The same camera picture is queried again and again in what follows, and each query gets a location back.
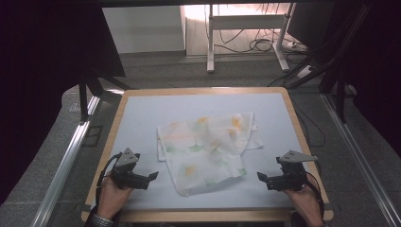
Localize white leaf print cloth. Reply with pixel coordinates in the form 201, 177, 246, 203
156, 112, 265, 198

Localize person's left hand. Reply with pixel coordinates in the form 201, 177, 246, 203
96, 175, 134, 220

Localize white power strip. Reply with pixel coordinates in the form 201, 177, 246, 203
296, 64, 317, 79

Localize white cabinet panel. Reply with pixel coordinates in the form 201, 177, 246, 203
101, 5, 187, 55

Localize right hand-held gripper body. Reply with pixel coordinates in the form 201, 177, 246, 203
274, 149, 319, 192

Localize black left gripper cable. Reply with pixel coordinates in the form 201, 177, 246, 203
95, 151, 123, 206

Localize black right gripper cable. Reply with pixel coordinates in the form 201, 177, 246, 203
303, 171, 326, 221

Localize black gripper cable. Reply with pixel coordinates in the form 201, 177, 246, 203
303, 171, 326, 221
95, 151, 123, 206

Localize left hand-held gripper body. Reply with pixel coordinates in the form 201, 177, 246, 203
109, 148, 150, 190

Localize thin black floor cable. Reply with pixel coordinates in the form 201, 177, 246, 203
292, 103, 327, 149

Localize dark floor socket plate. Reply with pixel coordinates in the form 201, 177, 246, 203
81, 125, 104, 148

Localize black cables under desk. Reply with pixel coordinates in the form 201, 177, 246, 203
217, 3, 305, 55

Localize aluminium floor rail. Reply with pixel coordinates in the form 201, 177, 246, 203
30, 96, 101, 227
321, 94, 401, 227

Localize black metal stand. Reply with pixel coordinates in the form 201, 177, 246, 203
285, 3, 375, 125
78, 73, 131, 123

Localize white desk frame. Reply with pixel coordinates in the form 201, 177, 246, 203
206, 3, 296, 74

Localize person's right hand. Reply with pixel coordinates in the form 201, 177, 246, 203
283, 175, 325, 227

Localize dark curtain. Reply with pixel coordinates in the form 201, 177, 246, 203
353, 0, 401, 159
0, 0, 127, 206

